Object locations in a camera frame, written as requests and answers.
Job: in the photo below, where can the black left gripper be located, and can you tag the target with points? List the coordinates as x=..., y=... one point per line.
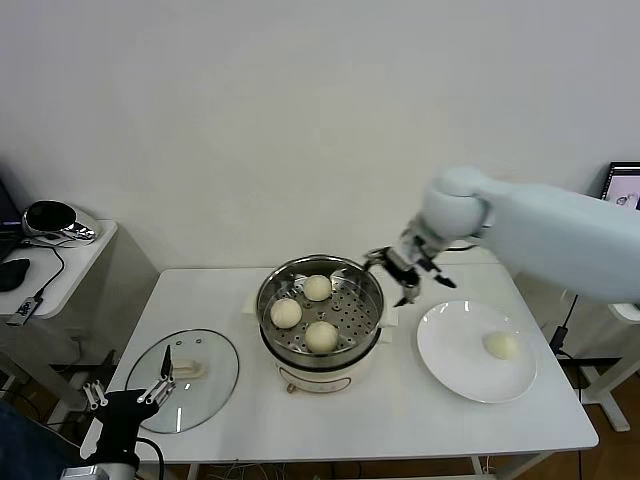
x=120, y=420

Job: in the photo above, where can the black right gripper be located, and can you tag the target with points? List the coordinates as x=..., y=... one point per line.
x=415, y=250

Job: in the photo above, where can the white steamed baozi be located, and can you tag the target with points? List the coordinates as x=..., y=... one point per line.
x=320, y=336
x=286, y=313
x=500, y=346
x=317, y=287

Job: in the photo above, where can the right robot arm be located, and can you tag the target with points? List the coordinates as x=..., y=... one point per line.
x=540, y=235

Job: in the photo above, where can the stainless steel steamer basket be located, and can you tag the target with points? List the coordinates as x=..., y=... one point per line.
x=360, y=320

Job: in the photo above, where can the white round plate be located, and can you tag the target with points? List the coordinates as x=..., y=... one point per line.
x=450, y=350

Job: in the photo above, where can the person in dark blue clothing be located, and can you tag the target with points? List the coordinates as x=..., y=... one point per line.
x=25, y=445

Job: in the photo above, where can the grey usb hub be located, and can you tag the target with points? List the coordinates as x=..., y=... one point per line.
x=22, y=311

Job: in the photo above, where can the cream electric cooker pot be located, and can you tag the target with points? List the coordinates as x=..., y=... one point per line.
x=320, y=375

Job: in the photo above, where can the white side table with headset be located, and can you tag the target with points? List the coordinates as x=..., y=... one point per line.
x=80, y=260

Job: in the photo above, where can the black computer mouse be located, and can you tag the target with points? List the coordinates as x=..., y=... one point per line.
x=12, y=275

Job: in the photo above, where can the chrome and black headset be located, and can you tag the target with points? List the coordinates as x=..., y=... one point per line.
x=50, y=217

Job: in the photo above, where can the dark laptop with grey lid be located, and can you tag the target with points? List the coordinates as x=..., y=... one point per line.
x=7, y=210

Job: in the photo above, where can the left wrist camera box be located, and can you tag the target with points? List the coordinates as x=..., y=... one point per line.
x=91, y=439

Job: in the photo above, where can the white wall socket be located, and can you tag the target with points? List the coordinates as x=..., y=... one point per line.
x=78, y=335

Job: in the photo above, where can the grey laptop showing camera views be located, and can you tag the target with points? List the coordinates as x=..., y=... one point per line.
x=625, y=185

